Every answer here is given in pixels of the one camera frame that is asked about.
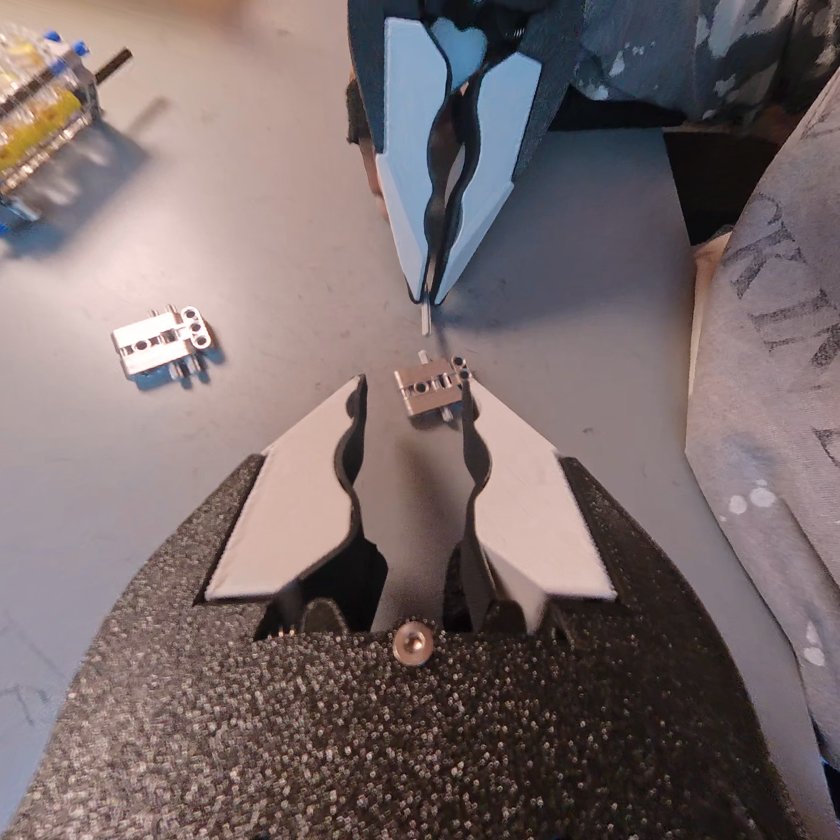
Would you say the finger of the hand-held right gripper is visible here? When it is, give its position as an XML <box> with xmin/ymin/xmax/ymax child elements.
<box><xmin>377</xmin><ymin>16</ymin><xmax>454</xmax><ymax>304</ymax></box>
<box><xmin>431</xmin><ymin>52</ymin><xmax>544</xmax><ymax>306</ymax></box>

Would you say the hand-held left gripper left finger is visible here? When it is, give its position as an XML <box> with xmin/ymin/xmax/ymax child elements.
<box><xmin>203</xmin><ymin>374</ymin><xmax>368</xmax><ymax>621</ymax></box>

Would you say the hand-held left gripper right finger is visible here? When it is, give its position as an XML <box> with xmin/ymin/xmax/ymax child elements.
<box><xmin>459</xmin><ymin>377</ymin><xmax>619</xmax><ymax>634</ymax></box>

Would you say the person's right hand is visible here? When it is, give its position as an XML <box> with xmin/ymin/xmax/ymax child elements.
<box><xmin>363</xmin><ymin>146</ymin><xmax>389</xmax><ymax>221</ymax></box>

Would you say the chrome beam assembly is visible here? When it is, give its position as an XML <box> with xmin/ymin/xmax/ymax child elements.
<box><xmin>110</xmin><ymin>304</ymin><xmax>219</xmax><ymax>382</ymax></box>

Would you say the clear engine block model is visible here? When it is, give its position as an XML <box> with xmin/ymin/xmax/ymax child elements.
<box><xmin>0</xmin><ymin>23</ymin><xmax>134</xmax><ymax>234</ymax></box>

